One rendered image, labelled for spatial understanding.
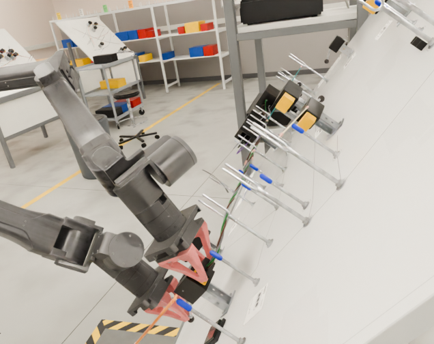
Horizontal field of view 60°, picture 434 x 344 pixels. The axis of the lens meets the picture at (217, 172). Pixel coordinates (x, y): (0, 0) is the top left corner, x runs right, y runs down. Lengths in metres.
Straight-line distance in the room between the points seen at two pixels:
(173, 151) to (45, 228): 0.25
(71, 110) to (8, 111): 4.73
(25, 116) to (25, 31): 4.70
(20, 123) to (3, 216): 4.96
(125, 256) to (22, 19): 9.66
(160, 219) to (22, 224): 0.23
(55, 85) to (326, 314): 0.72
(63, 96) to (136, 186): 0.36
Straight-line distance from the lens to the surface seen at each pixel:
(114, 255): 0.62
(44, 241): 0.68
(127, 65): 7.65
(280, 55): 8.28
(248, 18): 1.53
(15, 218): 0.67
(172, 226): 0.57
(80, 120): 0.75
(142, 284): 0.71
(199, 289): 0.65
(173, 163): 0.57
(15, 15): 10.07
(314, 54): 8.15
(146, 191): 0.56
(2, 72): 1.13
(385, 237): 0.36
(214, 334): 0.63
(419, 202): 0.35
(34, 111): 5.77
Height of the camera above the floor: 1.55
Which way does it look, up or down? 24 degrees down
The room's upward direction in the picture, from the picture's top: 9 degrees counter-clockwise
